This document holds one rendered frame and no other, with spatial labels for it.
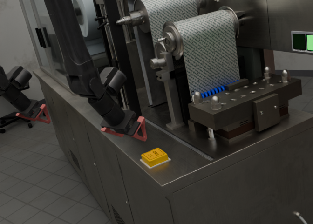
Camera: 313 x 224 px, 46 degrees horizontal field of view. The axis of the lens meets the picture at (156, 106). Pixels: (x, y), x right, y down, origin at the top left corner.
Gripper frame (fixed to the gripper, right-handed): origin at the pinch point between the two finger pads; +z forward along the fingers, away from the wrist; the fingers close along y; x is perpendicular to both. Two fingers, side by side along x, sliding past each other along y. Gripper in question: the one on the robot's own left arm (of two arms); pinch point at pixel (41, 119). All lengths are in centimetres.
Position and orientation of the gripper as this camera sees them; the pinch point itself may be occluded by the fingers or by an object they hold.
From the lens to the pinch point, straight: 151.7
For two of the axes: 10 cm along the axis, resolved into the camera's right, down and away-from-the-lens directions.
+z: 4.7, 6.1, 6.3
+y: -7.7, -0.8, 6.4
